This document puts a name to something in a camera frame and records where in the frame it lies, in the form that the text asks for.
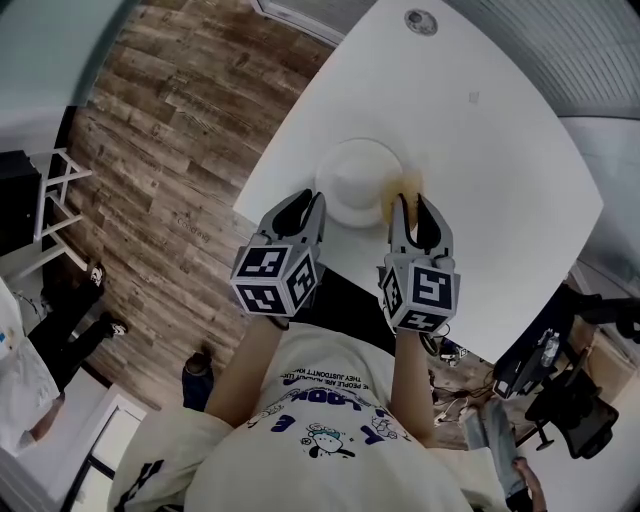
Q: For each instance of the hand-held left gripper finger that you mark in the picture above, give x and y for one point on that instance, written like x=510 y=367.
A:
x=316 y=222
x=272 y=220

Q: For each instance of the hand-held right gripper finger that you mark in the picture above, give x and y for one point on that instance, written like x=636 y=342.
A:
x=437 y=235
x=398 y=235

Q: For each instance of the tan cloth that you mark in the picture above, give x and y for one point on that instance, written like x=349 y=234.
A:
x=407 y=185

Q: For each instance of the white side furniture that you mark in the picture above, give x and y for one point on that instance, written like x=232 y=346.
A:
x=125 y=415

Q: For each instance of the person's left forearm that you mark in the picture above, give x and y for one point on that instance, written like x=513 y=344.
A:
x=240 y=370

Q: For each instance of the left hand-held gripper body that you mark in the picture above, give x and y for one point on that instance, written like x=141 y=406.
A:
x=270 y=280

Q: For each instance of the person's own leg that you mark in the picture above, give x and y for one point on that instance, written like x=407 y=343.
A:
x=197 y=390

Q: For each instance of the frosted glass door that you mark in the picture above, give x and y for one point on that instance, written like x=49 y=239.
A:
x=45 y=45

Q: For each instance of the black cabinet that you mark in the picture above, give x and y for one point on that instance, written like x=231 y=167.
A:
x=17 y=200

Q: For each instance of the person's cream printed shirt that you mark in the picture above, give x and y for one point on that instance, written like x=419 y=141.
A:
x=325 y=475

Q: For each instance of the small black floor device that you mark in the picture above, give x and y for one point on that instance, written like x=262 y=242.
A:
x=452 y=356

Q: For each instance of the person's right forearm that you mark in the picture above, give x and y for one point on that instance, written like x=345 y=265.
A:
x=410 y=385

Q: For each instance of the white round plate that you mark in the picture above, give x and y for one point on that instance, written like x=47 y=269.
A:
x=350 y=175

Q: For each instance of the clear water bottle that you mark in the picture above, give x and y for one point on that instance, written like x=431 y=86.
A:
x=550 y=347

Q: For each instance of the brown cardboard box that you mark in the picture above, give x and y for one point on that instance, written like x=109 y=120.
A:
x=615 y=360

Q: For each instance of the white wooden stool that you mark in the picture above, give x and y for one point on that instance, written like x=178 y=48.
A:
x=41 y=210

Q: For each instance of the idle grey gripper device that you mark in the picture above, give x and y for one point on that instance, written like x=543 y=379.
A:
x=502 y=389

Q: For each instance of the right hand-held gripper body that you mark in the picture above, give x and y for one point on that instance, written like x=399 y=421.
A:
x=425 y=290

